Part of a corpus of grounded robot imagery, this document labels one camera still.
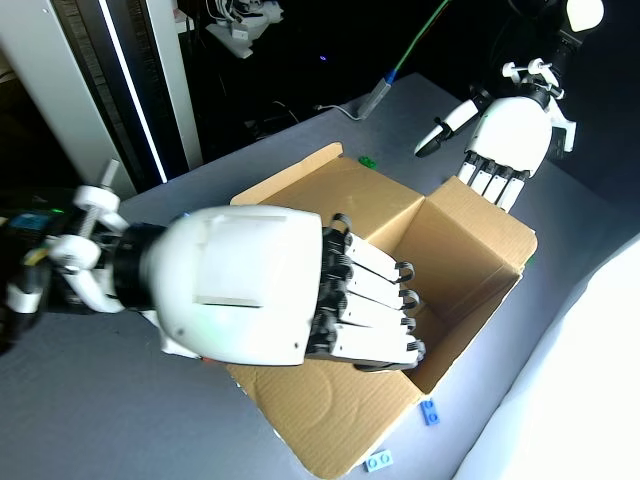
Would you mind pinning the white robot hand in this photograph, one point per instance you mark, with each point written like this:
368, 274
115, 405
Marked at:
515, 135
235, 280

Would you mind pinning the cardboard box with white outside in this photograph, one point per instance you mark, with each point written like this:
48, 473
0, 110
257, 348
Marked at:
325, 405

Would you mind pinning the green toy brick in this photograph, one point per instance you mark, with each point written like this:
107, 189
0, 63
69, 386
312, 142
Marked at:
531, 260
368, 161

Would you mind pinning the grey table cloth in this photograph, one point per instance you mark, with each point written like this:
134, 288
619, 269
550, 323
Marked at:
125, 425

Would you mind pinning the white light strip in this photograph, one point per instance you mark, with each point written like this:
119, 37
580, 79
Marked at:
133, 90

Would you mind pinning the pale blue toy brick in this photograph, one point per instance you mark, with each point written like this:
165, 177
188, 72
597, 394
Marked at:
378, 461

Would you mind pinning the bright blue toy brick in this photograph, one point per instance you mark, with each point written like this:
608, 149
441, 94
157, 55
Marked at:
430, 412

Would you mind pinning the white plastic parts pile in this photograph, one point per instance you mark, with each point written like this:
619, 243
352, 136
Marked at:
240, 42

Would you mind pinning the white cabinet frame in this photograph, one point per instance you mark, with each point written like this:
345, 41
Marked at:
50, 100

